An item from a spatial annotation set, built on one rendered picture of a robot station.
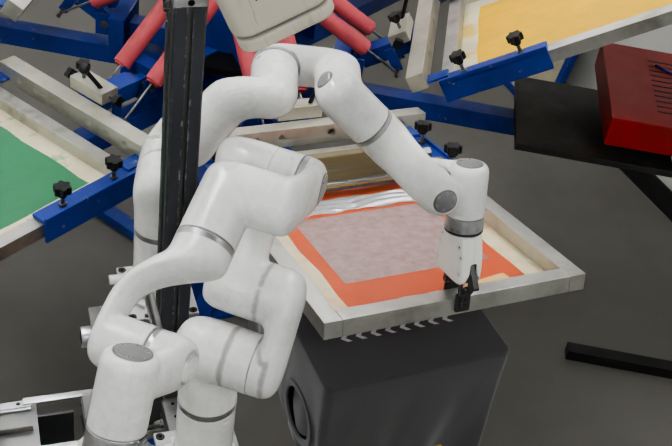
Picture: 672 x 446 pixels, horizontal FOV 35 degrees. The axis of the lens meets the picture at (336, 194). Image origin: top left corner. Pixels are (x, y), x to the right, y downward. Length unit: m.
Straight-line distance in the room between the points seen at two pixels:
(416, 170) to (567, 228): 2.65
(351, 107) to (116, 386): 0.75
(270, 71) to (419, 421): 0.98
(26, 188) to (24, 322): 1.09
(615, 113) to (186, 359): 1.95
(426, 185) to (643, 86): 1.47
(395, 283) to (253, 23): 0.89
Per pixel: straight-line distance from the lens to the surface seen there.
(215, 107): 1.87
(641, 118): 3.12
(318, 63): 1.94
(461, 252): 2.05
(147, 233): 2.04
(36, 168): 2.82
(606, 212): 4.68
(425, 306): 2.10
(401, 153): 1.91
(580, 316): 4.11
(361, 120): 1.88
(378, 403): 2.38
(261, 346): 1.63
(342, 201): 2.56
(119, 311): 1.44
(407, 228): 2.46
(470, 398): 2.52
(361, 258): 2.32
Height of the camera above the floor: 2.60
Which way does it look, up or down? 36 degrees down
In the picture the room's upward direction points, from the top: 9 degrees clockwise
